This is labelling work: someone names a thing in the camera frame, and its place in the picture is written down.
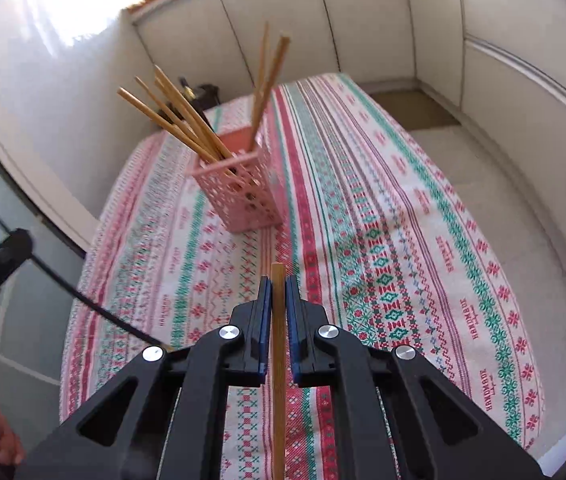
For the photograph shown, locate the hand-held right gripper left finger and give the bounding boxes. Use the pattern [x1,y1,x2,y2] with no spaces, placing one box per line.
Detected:
[15,275,273,480]

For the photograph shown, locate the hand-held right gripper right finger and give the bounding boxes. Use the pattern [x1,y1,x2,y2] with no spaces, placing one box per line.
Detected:
[285,275,545,480]

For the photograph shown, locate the wooden chopstick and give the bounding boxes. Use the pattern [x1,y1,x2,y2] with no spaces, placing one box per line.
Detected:
[271,262,287,480]

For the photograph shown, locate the pink plastic utensil basket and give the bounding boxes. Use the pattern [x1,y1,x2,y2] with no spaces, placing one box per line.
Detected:
[186,129,284,235]

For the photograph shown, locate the bunch of wooden chopsticks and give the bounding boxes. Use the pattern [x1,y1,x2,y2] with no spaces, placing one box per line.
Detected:
[116,22,292,167]

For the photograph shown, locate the red green patterned tablecloth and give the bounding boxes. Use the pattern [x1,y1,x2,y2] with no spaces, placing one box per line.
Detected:
[59,72,547,480]

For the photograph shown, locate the dark brown trash bin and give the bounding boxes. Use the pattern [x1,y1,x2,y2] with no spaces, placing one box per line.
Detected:
[178,76,220,111]

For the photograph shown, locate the black cable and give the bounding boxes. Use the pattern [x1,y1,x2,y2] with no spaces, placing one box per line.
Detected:
[0,208,177,354]

